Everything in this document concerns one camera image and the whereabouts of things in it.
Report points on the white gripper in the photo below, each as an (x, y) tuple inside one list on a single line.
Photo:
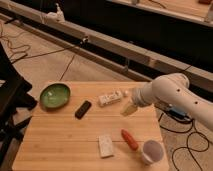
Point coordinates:
[(140, 98)]

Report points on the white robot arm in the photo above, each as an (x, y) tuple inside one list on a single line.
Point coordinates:
[(171, 90)]

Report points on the green ceramic bowl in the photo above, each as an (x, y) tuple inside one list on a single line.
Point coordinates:
[(55, 96)]

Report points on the white plastic bottle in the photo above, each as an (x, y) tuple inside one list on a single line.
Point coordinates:
[(112, 97)]

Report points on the orange red marker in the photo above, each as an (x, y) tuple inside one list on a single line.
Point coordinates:
[(132, 143)]

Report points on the blue power box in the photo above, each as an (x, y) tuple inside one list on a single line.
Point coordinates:
[(178, 114)]

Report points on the black rectangular block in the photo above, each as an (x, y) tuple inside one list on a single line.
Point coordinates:
[(81, 111)]

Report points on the black chair frame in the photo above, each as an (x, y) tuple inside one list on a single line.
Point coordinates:
[(13, 94)]

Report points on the white object on rail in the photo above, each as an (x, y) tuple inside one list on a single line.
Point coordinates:
[(58, 15)]

